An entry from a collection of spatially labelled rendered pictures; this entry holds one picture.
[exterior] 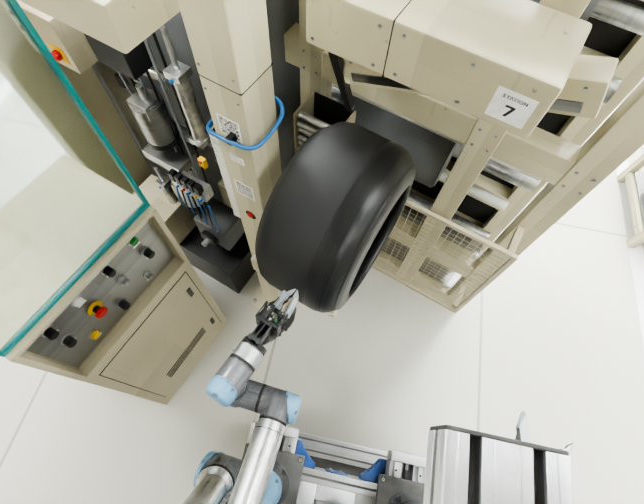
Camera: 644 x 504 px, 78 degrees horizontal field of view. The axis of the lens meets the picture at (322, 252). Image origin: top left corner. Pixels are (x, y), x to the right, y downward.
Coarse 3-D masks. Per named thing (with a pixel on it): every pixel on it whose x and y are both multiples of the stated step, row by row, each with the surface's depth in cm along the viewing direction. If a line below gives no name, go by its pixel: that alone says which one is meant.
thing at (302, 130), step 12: (312, 96) 157; (324, 96) 156; (300, 108) 153; (312, 108) 163; (324, 108) 161; (336, 108) 157; (300, 120) 156; (312, 120) 151; (324, 120) 166; (336, 120) 163; (348, 120) 151; (300, 132) 164; (312, 132) 155; (300, 144) 167
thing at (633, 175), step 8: (640, 160) 273; (632, 168) 279; (640, 168) 277; (624, 176) 287; (632, 176) 280; (640, 176) 279; (632, 184) 277; (640, 184) 276; (632, 192) 275; (640, 192) 273; (632, 200) 273; (640, 200) 270; (632, 208) 272; (640, 208) 268; (632, 216) 270; (640, 216) 266; (640, 224) 263; (640, 232) 259; (632, 240) 265; (640, 240) 260
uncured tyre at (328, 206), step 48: (336, 144) 109; (384, 144) 114; (288, 192) 106; (336, 192) 103; (384, 192) 105; (288, 240) 108; (336, 240) 103; (384, 240) 150; (288, 288) 119; (336, 288) 111
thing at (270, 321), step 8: (264, 304) 106; (272, 304) 106; (264, 312) 105; (272, 312) 106; (280, 312) 107; (256, 320) 107; (264, 320) 103; (272, 320) 105; (280, 320) 106; (256, 328) 104; (264, 328) 104; (272, 328) 104; (280, 328) 105; (248, 336) 101; (256, 336) 101; (264, 336) 101; (272, 336) 109; (256, 344) 101; (264, 352) 103
